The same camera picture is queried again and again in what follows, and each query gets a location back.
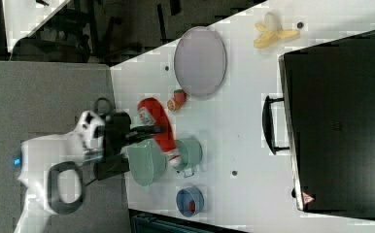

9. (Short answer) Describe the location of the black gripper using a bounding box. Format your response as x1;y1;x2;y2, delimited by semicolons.
93;112;166;181

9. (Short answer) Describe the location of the red ketchup bottle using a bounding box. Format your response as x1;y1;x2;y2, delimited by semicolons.
137;97;182;168

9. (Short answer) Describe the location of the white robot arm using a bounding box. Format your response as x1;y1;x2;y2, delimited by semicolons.
14;111;166;233

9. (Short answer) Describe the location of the green strainer basket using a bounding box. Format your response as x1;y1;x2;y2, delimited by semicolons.
127;140;166;187

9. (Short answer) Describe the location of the orange slice toy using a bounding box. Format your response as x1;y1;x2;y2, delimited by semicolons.
167;98;178;112

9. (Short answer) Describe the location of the green cup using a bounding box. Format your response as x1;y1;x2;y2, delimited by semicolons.
176;137;203;178

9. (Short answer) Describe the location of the red strawberry toy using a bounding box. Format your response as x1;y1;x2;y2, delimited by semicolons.
174;89;187;106

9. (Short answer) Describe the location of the blue cup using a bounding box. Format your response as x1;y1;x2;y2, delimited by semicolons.
176;186;204;217

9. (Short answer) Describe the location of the red strawberry in blue cup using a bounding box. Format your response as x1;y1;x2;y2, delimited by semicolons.
188;201;196;212

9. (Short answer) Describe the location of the grey round plate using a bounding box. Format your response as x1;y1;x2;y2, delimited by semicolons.
174;26;227;99

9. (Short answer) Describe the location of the peeled banana toy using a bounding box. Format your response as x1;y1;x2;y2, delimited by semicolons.
254;12;300;50

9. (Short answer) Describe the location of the silver toaster oven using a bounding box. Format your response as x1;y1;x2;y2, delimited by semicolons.
278;30;375;220

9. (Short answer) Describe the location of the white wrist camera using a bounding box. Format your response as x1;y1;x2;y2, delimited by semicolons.
74;111;105;150

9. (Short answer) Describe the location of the black camera cable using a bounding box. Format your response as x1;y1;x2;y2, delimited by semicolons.
92;97;116;115

